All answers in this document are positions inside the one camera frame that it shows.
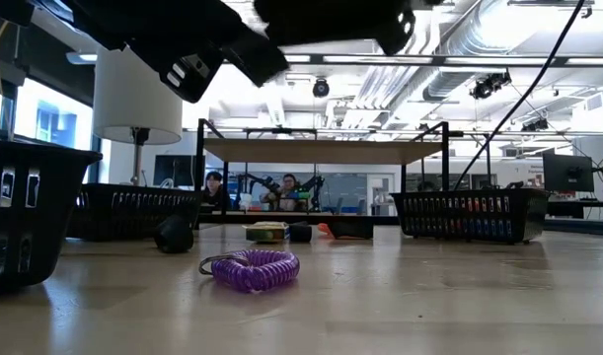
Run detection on black ceiling spotlight cluster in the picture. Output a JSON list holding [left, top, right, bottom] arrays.
[[469, 68, 513, 101]]

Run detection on wooden shelf riser black legs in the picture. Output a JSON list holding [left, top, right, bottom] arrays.
[[194, 116, 453, 231]]

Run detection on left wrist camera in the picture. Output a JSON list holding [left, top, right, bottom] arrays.
[[155, 48, 227, 105]]

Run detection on purple coil wrist keychain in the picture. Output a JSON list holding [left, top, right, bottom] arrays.
[[197, 248, 301, 293]]

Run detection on person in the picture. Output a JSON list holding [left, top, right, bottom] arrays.
[[260, 172, 312, 213], [201, 170, 231, 211]]

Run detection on grey ceiling air duct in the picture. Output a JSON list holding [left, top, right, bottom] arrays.
[[421, 0, 509, 103]]

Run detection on large window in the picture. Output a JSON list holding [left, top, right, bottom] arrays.
[[0, 76, 99, 186]]

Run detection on yellow green crayon box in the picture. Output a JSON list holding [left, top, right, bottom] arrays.
[[242, 220, 291, 244]]

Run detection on table lamp white shade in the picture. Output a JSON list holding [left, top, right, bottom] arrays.
[[92, 46, 184, 187]]

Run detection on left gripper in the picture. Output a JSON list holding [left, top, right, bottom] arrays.
[[98, 0, 289, 88]]

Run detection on long black hanging cable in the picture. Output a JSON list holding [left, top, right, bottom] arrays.
[[452, 0, 588, 192]]

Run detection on dark background desk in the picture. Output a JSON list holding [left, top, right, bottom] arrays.
[[545, 199, 603, 221]]

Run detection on black plastic slotted basket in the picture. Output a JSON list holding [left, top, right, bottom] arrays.
[[390, 187, 552, 246], [0, 139, 104, 292], [66, 182, 207, 243]]

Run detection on round ceiling camera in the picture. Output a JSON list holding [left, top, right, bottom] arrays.
[[311, 77, 331, 99]]

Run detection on black computer monitor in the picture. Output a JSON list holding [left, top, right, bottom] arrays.
[[152, 154, 198, 187], [542, 152, 596, 193]]

